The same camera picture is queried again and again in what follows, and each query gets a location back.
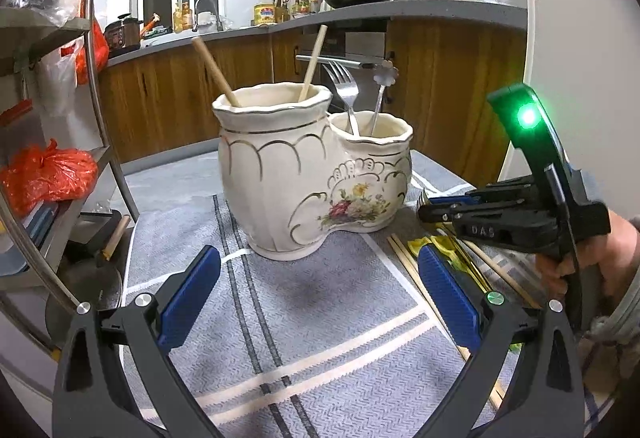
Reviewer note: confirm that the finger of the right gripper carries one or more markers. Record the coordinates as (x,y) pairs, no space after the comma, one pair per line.
(445,201)

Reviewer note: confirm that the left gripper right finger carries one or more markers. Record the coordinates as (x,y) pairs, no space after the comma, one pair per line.
(545,397)

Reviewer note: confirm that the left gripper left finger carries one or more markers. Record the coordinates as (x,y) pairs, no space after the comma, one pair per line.
(92,397)

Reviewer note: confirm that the yellow plastic spoon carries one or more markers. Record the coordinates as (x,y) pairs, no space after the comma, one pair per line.
(415,245)

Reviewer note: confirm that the silver flower spoon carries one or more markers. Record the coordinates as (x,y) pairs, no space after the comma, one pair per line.
(385,75)

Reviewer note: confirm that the silver fork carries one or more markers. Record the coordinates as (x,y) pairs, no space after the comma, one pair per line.
(347,89)

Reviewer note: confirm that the wooden chopstick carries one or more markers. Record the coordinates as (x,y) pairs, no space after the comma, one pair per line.
(409,263)
(504,276)
(214,70)
(313,62)

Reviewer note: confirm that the gold fork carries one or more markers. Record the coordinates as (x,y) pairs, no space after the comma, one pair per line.
(467,263)

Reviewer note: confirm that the kitchen faucet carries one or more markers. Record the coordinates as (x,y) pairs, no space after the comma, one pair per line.
(206,14)

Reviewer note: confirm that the person right hand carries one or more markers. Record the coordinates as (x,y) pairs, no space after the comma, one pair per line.
(615,254)

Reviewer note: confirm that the white ceramic utensil holder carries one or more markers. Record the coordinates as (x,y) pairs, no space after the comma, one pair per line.
(292,173)

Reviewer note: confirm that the grey striped table cloth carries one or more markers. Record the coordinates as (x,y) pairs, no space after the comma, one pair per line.
(338,344)

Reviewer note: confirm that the built-in oven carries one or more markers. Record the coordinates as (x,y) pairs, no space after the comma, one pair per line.
(359,51)

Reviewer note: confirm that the red plastic bag lower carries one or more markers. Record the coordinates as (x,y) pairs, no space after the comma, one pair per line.
(47,175)

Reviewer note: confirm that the yellow oil bottle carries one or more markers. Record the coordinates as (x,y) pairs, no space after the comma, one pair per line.
(265,14)

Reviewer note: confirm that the rice cooker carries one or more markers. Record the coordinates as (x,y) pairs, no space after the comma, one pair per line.
(123,35)

